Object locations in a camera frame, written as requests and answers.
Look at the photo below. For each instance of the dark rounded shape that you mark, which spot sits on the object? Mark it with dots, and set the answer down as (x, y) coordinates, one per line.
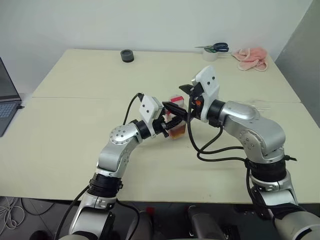
(200, 222)

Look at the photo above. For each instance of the grey laptop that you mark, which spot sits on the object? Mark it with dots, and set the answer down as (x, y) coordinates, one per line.
(8, 100)

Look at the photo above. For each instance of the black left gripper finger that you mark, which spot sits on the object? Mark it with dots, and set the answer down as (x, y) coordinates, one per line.
(176, 110)
(175, 122)

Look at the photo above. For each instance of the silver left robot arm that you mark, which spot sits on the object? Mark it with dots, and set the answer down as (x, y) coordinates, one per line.
(112, 155)

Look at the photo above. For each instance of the pink cloth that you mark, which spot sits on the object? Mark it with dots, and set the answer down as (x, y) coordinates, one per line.
(251, 58)

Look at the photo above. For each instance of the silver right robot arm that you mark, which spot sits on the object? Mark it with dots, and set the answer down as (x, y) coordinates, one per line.
(262, 130)

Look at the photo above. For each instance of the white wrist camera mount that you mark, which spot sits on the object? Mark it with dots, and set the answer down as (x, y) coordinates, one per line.
(209, 83)
(149, 110)

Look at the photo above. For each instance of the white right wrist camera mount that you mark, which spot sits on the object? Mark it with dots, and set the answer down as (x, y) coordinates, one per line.
(209, 83)

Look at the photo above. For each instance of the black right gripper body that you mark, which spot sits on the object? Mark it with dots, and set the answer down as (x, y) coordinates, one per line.
(197, 96)

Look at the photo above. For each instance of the white tape roll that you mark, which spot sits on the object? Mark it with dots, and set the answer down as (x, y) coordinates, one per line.
(209, 55)

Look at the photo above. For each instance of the clear bottle with red cap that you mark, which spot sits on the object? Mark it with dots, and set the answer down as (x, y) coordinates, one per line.
(178, 130)

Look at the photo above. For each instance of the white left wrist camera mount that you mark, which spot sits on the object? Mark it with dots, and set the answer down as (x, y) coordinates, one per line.
(149, 110)

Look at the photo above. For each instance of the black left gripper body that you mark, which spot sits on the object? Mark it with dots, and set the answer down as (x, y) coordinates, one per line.
(160, 126)

